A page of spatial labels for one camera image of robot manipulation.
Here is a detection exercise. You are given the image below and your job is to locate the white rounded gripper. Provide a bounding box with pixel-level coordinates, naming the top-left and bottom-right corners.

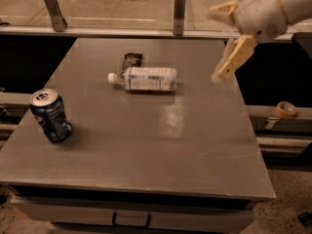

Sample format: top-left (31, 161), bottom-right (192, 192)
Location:
top-left (207, 0), bottom-right (288, 84)

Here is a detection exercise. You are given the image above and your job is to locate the clear plastic water bottle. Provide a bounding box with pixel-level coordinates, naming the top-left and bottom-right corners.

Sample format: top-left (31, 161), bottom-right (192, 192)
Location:
top-left (107, 67), bottom-right (177, 93)

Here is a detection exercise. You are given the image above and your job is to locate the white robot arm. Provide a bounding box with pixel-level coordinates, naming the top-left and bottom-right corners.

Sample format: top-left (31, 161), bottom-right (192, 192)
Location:
top-left (208, 0), bottom-right (312, 84)

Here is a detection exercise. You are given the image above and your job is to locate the orange tape roll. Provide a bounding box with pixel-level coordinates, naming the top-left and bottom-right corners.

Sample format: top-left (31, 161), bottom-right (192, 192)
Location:
top-left (275, 101), bottom-right (296, 118)

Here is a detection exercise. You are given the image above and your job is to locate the black snack wrapper packet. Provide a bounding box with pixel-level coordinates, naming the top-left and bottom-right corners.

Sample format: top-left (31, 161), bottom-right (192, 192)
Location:
top-left (123, 53), bottom-right (143, 69)

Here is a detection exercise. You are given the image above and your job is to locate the blue Pepsi soda can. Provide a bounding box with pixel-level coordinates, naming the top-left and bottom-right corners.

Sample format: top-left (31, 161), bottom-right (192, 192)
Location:
top-left (29, 89), bottom-right (73, 142)

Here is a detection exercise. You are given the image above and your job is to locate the middle metal railing bracket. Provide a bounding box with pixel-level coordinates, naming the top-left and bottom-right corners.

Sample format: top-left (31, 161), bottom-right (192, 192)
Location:
top-left (173, 0), bottom-right (186, 36)

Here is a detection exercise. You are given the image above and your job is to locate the metal railing bracket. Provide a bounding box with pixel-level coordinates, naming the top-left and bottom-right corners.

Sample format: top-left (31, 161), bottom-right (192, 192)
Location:
top-left (173, 0), bottom-right (186, 36)
top-left (44, 0), bottom-right (67, 32)

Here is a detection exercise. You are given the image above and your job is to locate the left metal railing bracket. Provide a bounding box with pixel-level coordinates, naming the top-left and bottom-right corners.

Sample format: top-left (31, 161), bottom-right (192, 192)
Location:
top-left (44, 0), bottom-right (67, 32)

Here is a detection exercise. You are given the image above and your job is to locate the grey drawer with black handle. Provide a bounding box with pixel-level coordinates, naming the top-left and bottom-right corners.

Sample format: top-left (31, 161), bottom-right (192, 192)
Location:
top-left (12, 196), bottom-right (254, 234)

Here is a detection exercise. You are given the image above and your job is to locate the metal window rail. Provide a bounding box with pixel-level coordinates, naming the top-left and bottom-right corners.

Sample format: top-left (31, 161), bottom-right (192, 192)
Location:
top-left (0, 24), bottom-right (240, 41)

